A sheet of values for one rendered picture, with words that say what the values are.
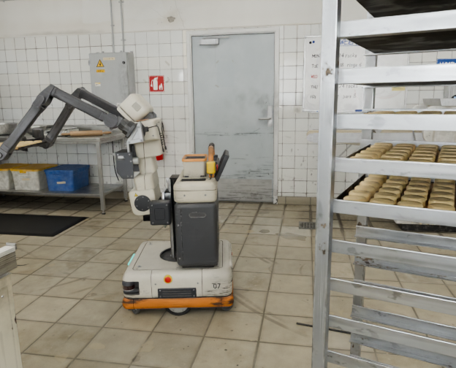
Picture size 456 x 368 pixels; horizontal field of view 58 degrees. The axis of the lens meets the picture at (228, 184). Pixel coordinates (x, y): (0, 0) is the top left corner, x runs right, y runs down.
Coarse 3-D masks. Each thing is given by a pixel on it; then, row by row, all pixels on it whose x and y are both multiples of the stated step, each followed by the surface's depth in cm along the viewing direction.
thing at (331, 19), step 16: (336, 0) 78; (336, 16) 79; (336, 32) 79; (336, 48) 80; (336, 64) 81; (320, 80) 82; (336, 80) 82; (320, 96) 83; (336, 96) 83; (320, 112) 84; (336, 112) 84; (320, 128) 84; (336, 128) 85; (320, 144) 85; (320, 160) 85; (320, 176) 86; (320, 192) 87; (320, 208) 87; (320, 224) 88; (320, 240) 88; (320, 256) 89; (320, 272) 90; (320, 288) 91; (320, 304) 91; (320, 320) 92; (320, 336) 93; (320, 352) 93
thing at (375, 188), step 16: (368, 176) 119; (384, 176) 117; (400, 176) 116; (352, 192) 97; (368, 192) 97; (384, 192) 96; (400, 192) 99; (416, 192) 96; (432, 192) 96; (448, 192) 96; (432, 208) 83; (448, 208) 82
